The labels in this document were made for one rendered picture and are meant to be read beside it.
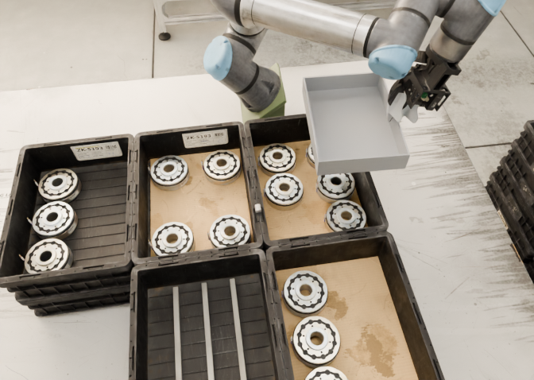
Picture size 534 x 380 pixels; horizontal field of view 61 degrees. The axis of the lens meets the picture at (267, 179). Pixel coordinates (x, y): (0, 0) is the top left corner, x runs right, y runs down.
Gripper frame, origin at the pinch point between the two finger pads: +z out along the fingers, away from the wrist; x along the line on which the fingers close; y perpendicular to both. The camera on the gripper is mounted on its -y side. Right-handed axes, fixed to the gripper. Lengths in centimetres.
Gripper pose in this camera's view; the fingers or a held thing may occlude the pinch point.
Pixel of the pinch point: (392, 114)
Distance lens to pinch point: 111.5
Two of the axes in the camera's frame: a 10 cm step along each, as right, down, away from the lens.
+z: -2.8, 6.0, 7.5
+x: 9.4, 0.2, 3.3
